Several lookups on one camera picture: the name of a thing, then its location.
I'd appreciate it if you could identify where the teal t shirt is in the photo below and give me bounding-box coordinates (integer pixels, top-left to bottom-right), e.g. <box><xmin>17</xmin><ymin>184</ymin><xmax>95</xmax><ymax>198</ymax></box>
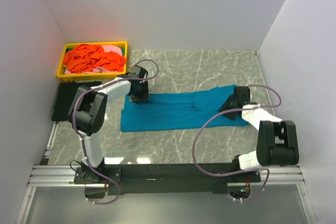
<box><xmin>120</xmin><ymin>85</ymin><xmax>236</xmax><ymax>132</ymax></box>

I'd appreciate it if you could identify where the black base beam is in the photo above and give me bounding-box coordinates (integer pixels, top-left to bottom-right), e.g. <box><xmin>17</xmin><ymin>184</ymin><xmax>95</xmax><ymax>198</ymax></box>
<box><xmin>73</xmin><ymin>163</ymin><xmax>261</xmax><ymax>196</ymax></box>

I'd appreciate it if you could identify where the green garment in bin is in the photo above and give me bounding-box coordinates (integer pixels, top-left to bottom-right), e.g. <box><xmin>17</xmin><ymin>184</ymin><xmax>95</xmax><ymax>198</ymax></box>
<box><xmin>65</xmin><ymin>46</ymin><xmax>125</xmax><ymax>55</ymax></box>

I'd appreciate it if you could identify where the yellow plastic bin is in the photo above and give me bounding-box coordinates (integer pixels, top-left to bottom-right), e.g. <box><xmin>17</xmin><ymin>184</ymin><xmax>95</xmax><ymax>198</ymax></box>
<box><xmin>56</xmin><ymin>41</ymin><xmax>128</xmax><ymax>81</ymax></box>

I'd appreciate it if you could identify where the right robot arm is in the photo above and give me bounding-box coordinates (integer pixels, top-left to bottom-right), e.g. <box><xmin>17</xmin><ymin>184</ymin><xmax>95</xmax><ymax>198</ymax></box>
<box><xmin>219</xmin><ymin>86</ymin><xmax>299</xmax><ymax>182</ymax></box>

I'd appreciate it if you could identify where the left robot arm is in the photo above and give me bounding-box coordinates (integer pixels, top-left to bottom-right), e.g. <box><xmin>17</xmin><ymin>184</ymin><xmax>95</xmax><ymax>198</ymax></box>
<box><xmin>68</xmin><ymin>65</ymin><xmax>149</xmax><ymax>183</ymax></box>

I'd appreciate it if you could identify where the black folded t shirt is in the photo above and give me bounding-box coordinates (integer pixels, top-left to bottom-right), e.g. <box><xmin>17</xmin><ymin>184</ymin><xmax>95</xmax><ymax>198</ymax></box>
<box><xmin>51</xmin><ymin>81</ymin><xmax>102</xmax><ymax>122</ymax></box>

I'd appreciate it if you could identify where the orange t shirt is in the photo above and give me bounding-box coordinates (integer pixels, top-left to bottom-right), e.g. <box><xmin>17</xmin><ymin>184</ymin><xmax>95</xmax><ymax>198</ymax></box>
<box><xmin>64</xmin><ymin>44</ymin><xmax>128</xmax><ymax>74</ymax></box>

